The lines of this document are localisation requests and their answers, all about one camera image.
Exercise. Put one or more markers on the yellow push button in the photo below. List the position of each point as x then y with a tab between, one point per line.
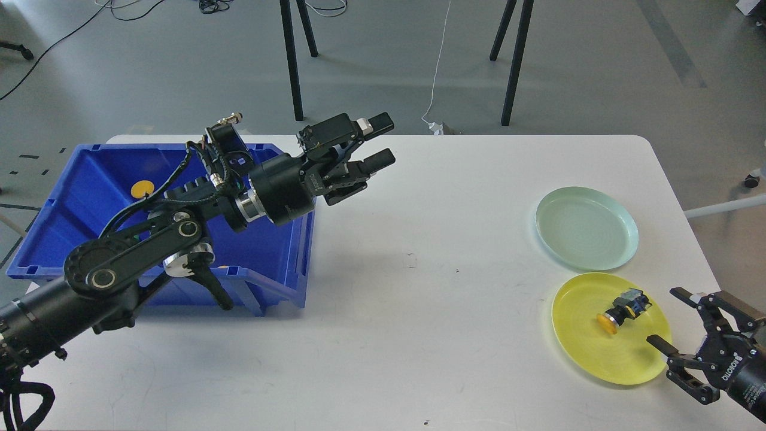
628	305

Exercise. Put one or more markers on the right black tripod legs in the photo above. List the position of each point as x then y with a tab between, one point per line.
518	52

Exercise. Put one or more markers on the pale green plate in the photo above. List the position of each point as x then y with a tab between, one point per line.
586	229

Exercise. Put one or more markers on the yellow plate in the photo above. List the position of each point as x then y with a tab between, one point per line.
624	358

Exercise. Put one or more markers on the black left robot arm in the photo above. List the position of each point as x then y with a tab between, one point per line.
164	235

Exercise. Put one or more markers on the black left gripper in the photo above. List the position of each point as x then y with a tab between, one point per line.
284	188

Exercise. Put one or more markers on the black stand foot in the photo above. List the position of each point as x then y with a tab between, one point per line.
24	51

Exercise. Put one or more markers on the white bar with caster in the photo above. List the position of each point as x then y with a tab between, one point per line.
752	180

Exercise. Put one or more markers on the blue plastic bin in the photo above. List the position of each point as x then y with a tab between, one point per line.
267	264

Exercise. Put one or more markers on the yellow button in bin corner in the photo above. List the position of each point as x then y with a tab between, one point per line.
142	189

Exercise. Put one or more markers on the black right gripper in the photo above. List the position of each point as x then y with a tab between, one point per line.
732	362

